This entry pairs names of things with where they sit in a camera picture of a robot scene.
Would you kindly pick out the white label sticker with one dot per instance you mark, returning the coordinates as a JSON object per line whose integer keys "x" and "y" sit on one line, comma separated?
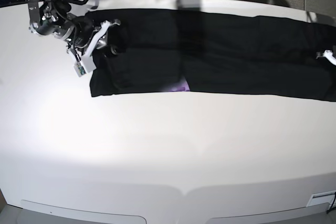
{"x": 322, "y": 198}

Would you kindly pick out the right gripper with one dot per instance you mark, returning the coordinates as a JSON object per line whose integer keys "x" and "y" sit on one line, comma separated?
{"x": 79, "y": 31}

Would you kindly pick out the black graphic T-shirt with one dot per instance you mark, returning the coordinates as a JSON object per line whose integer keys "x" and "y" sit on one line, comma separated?
{"x": 161, "y": 50}

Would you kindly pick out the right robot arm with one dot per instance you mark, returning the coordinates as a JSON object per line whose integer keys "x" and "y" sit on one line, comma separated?
{"x": 47, "y": 15}

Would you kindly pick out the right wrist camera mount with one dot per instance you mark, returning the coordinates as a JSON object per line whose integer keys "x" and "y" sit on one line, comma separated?
{"x": 82, "y": 58}

